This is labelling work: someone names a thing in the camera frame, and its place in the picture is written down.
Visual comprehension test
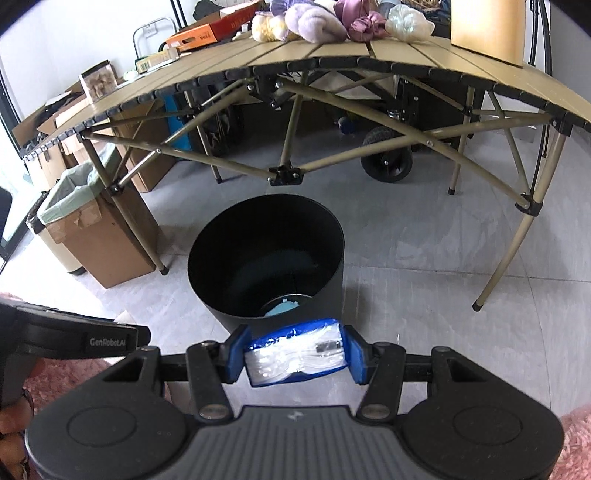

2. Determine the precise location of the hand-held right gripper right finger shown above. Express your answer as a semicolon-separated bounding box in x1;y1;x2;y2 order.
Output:
342;325;490;418

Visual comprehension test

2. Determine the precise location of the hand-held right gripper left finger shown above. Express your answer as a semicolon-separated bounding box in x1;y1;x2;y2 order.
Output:
104;325;252;423

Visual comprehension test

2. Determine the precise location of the blue tissue packet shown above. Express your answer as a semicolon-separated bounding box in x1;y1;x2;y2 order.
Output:
243;318;349;387

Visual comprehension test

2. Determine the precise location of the light blue fluffy cloth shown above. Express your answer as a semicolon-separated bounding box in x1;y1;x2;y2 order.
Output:
264;298;301;317

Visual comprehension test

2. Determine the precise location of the black round bin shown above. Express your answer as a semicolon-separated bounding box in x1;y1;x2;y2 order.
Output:
187;195;346;335

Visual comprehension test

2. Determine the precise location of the yellow white plush toy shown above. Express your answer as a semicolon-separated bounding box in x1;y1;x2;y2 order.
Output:
252;11;301;43

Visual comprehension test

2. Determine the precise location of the purple drawstring pouch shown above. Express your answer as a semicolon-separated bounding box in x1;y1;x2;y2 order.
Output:
284;4;347;43

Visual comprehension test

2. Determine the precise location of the person's left hand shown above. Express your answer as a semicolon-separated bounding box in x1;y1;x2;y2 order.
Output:
0;360;47;480

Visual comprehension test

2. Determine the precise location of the person's pink fluffy clothing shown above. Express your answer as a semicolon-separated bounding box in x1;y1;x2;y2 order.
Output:
0;292;591;480

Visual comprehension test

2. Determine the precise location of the cardboard box with green liner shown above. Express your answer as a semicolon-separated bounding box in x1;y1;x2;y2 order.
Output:
38;152;167;289

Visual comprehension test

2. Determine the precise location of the large open cardboard box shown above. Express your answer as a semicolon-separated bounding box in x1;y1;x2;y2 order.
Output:
11;80;86;190

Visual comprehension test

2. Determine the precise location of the black wagon wheel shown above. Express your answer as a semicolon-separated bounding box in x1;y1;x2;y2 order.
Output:
360;129;414;183

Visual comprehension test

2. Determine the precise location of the blue plastic box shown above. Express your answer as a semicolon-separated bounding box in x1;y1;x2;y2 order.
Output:
164;90;206;148

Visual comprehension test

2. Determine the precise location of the clear jar black lid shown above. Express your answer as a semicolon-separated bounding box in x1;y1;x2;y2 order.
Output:
79;60;118;100

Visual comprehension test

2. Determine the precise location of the yellow medicine box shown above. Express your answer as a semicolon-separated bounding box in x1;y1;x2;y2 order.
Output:
135;47;180;72

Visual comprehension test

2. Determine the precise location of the khaki folding slatted table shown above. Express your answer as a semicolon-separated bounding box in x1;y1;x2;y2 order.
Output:
21;34;591;310

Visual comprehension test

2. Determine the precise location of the orange cardboard box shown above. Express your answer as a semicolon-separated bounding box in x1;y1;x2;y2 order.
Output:
165;0;269;51

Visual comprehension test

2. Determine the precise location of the clear plastic bag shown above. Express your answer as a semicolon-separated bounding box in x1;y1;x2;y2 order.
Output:
385;4;435;42

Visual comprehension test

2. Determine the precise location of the yellow thermos jug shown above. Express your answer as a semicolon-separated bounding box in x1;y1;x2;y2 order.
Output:
450;0;527;65

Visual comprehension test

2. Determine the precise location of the black tripod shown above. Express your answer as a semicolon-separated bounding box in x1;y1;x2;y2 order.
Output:
526;0;552;77

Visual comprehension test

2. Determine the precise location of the white metal frame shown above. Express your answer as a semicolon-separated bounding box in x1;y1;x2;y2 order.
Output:
132;17;172;61

